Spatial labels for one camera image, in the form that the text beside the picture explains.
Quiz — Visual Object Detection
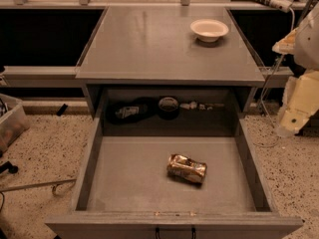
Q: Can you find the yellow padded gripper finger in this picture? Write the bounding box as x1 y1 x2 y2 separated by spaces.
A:
276 71 319 137

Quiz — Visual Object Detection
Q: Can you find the crushed orange soda can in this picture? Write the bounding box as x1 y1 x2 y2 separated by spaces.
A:
166 154 207 184

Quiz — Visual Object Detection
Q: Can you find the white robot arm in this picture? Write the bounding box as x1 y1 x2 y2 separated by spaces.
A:
272 4 319 137

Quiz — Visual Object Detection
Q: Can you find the grey cabinet counter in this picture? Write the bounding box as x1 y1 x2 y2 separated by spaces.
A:
75 5 266 120

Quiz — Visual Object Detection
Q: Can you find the grey open top drawer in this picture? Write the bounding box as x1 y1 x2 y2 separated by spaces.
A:
44 118 304 239

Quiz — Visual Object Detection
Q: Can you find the white paper bowl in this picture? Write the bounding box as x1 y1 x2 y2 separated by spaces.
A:
190 19 229 43

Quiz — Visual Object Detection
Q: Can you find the round black tape roll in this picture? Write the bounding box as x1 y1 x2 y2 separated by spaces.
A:
158 97 179 120

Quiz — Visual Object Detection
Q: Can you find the black pouch with label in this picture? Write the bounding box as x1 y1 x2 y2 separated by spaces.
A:
106 98 157 124

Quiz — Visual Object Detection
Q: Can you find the metal rod on floor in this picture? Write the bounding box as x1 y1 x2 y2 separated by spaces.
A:
0 179 76 195

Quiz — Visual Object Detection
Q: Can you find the clear plastic storage bin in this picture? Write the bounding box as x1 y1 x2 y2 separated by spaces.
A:
0 94 30 152

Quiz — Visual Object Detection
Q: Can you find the black drawer handle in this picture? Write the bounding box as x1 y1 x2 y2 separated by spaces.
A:
155 228 196 239

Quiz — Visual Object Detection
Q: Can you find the grey side rail left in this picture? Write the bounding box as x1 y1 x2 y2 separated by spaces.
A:
0 66 82 88

